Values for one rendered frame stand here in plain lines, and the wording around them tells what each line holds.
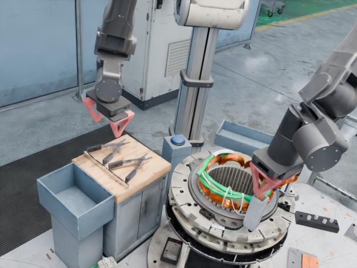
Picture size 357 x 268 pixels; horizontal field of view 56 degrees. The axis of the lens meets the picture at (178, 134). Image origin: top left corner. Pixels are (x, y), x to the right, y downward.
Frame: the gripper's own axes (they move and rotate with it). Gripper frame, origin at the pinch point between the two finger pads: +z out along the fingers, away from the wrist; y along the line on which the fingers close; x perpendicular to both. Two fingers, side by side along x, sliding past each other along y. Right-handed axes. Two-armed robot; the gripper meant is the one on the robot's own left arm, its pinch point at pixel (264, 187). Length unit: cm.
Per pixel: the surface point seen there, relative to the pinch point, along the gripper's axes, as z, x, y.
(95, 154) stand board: 18.7, 41.0, -16.6
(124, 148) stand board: 18.4, 40.0, -8.2
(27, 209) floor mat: 131, 121, -14
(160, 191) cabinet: 27.3, 27.1, -2.0
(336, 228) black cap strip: 39, -8, 54
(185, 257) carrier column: 29.5, 6.9, -7.4
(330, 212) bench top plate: 41, -2, 62
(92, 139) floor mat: 134, 170, 52
